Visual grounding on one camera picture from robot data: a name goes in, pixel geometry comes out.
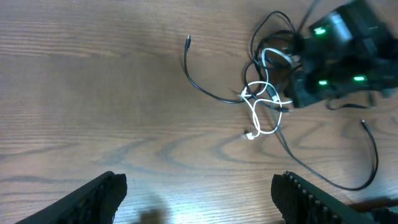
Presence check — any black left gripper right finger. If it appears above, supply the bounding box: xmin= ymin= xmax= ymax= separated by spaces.
xmin=271 ymin=172 xmax=397 ymax=224

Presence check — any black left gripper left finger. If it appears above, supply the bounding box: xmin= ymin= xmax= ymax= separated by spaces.
xmin=18 ymin=171 xmax=127 ymax=224

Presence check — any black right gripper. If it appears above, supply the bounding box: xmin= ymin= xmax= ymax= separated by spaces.
xmin=284 ymin=70 xmax=342 ymax=108

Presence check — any thin black cable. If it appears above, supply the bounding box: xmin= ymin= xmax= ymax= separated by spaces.
xmin=183 ymin=34 xmax=379 ymax=192

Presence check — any white USB cable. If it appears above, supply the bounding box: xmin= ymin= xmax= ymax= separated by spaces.
xmin=238 ymin=47 xmax=295 ymax=141

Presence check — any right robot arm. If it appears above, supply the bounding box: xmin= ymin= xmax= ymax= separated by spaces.
xmin=284 ymin=0 xmax=397 ymax=108

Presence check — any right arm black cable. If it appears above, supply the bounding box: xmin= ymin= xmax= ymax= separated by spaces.
xmin=297 ymin=0 xmax=321 ymax=35

